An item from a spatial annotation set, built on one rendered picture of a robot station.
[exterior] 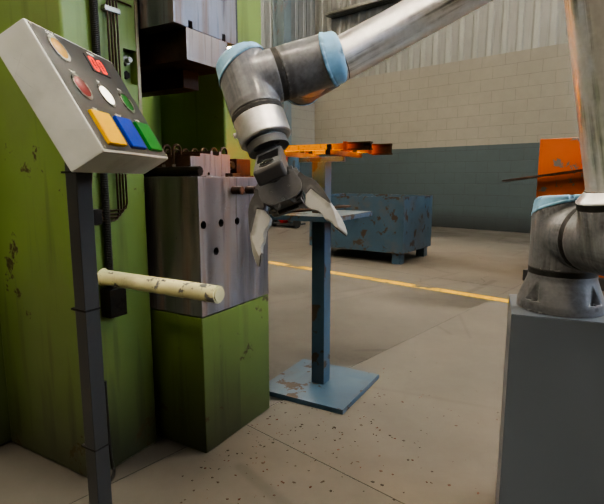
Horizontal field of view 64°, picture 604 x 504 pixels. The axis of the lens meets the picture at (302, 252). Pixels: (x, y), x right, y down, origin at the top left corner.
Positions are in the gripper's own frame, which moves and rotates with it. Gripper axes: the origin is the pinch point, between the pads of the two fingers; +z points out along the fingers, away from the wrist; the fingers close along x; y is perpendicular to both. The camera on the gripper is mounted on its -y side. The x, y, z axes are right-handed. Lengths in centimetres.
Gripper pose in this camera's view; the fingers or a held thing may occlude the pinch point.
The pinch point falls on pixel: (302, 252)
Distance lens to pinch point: 76.5
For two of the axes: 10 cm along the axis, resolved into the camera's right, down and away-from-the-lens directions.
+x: -9.3, 3.4, 1.2
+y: 1.7, 1.1, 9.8
